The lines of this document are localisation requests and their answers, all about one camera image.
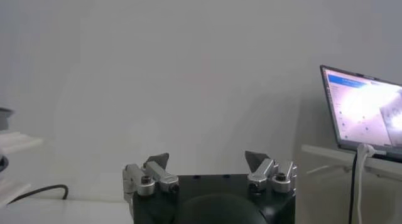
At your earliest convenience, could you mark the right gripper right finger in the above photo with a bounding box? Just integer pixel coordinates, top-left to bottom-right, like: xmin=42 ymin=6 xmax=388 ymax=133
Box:
xmin=244 ymin=149 xmax=298 ymax=195

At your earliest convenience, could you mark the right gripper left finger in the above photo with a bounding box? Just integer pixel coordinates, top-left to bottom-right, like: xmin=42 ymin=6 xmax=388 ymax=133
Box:
xmin=122 ymin=152 xmax=180 ymax=203

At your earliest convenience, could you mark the open dark laptop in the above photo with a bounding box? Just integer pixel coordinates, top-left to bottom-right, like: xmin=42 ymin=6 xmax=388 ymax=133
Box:
xmin=319 ymin=64 xmax=402 ymax=163

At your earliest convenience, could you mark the white electric cooker base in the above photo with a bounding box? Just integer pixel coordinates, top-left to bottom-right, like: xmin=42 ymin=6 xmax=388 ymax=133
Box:
xmin=0 ymin=131 xmax=44 ymax=154

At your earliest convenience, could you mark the black laptop cable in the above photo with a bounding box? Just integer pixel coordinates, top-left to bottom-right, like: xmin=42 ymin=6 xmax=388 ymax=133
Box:
xmin=347 ymin=151 xmax=359 ymax=224

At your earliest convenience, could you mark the white laptop cable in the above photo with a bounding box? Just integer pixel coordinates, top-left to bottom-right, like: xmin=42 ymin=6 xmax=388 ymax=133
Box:
xmin=356 ymin=143 xmax=376 ymax=224

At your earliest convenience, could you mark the black power cord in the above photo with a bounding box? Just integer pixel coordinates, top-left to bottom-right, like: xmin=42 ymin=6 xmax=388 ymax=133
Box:
xmin=8 ymin=183 xmax=69 ymax=205

